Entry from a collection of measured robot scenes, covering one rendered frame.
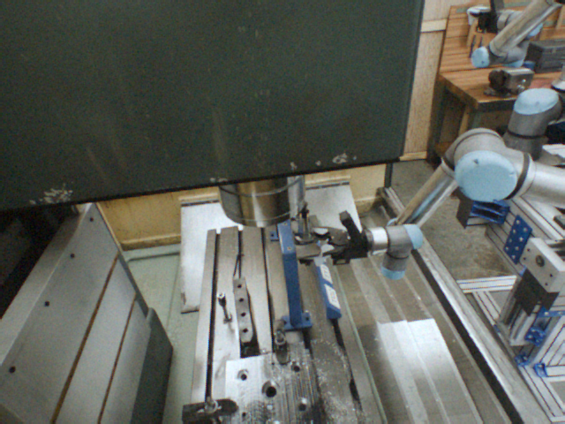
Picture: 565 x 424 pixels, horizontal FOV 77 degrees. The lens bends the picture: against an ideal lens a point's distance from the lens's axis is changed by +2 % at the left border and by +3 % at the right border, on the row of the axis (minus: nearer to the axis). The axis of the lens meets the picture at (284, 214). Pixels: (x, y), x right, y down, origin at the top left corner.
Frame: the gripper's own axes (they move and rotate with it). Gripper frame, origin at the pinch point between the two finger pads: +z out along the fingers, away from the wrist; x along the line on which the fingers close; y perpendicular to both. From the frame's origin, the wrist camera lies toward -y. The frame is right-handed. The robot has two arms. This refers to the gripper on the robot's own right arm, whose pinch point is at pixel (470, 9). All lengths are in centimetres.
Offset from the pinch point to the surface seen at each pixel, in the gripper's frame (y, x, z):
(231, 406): 39, -145, -105
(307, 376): 42, -125, -104
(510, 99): 82, 78, 43
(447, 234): 162, 15, 17
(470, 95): 79, 61, 62
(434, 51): 64, 75, 126
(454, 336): 82, -69, -91
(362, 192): 72, -62, -7
